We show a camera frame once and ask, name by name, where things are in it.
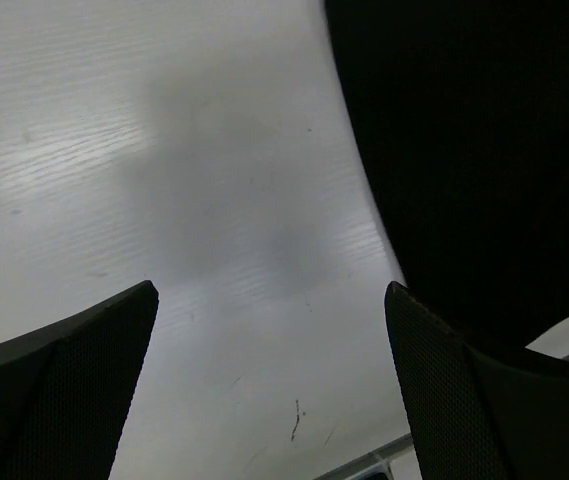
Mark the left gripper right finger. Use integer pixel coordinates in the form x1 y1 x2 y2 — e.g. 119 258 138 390
385 282 569 479

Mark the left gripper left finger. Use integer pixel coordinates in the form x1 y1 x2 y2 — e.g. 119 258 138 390
0 281 159 479

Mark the black skirt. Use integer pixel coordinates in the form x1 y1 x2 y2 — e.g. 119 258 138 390
325 1 569 347

